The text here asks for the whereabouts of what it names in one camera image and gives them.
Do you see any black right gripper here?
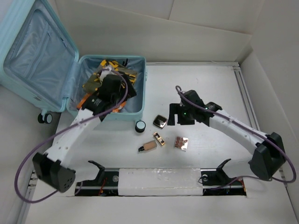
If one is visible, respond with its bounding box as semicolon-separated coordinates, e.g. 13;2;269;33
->
167;103;195;126

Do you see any black square compact case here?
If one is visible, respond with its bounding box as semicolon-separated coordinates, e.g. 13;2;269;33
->
153;115;168;129

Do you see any yellow camouflage garment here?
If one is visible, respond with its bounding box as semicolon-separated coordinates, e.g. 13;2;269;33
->
82;59;138;98

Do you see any patterned eyeshadow palette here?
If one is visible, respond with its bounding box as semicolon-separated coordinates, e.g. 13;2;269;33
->
174;136;189;151

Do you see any orange tie-dye shirt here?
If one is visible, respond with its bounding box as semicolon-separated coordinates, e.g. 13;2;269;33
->
76;93;127;112

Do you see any black gold lipstick box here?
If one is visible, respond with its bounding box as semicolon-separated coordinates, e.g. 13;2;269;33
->
153;132;165;146

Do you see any beige foundation bottle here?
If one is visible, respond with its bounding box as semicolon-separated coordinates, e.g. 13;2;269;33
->
138;140;157;152

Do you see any light blue hard suitcase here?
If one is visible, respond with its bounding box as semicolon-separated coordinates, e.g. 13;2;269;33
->
0;0;147;124

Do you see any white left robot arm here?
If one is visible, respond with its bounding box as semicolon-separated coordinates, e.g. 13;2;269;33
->
32;74;137;193

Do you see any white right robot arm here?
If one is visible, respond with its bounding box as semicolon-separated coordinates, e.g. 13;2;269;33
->
167;90;285;181

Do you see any white foam block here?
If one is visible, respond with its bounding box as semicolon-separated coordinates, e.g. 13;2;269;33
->
118;168;203;196

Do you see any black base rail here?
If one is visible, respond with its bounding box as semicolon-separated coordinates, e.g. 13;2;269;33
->
75;168;246;196

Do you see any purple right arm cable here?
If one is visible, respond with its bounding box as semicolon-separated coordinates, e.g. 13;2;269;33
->
175;85;297;191

